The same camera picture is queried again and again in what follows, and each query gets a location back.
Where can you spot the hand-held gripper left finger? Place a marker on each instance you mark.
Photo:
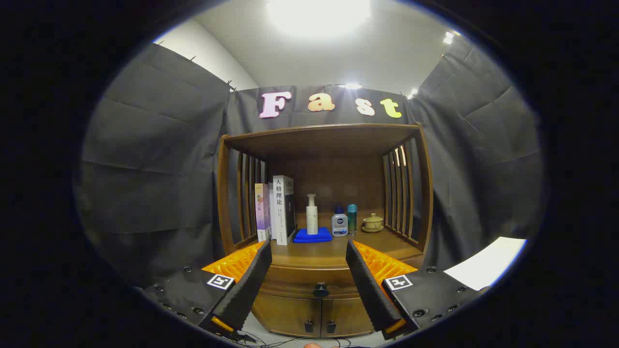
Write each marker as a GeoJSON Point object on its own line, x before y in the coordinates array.
{"type": "Point", "coordinates": [246, 290]}

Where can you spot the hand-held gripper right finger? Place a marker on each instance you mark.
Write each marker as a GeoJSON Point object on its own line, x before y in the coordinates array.
{"type": "Point", "coordinates": [370, 290]}

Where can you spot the wooden cabinet door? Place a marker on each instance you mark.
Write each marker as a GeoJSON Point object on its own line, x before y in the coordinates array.
{"type": "Point", "coordinates": [285, 314]}
{"type": "Point", "coordinates": [346, 316]}

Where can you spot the wooden countertop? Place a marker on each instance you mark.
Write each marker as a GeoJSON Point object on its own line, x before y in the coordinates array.
{"type": "Point", "coordinates": [329, 251]}

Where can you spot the brown wooden cabinet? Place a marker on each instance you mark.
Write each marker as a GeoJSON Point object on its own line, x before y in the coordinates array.
{"type": "Point", "coordinates": [333, 140]}

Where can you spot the beige lidded teacup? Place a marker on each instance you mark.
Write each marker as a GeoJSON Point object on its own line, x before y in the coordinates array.
{"type": "Point", "coordinates": [373, 223]}

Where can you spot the white bottle with blue cap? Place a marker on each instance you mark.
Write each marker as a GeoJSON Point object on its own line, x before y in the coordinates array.
{"type": "Point", "coordinates": [339, 226]}

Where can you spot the teal slim bottle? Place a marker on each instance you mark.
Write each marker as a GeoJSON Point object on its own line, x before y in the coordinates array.
{"type": "Point", "coordinates": [352, 220]}

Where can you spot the blue folded cloth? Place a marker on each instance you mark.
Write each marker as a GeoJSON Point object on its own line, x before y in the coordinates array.
{"type": "Point", "coordinates": [314, 237]}

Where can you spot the purple book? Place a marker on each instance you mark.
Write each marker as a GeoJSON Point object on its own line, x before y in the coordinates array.
{"type": "Point", "coordinates": [262, 212]}

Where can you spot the white book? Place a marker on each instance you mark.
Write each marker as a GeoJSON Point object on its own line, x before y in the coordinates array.
{"type": "Point", "coordinates": [279, 208]}

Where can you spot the white pump bottle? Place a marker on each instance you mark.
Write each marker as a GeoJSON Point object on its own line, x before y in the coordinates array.
{"type": "Point", "coordinates": [312, 220]}

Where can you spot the white flat board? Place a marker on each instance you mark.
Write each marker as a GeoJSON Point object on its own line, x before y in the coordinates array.
{"type": "Point", "coordinates": [483, 266]}

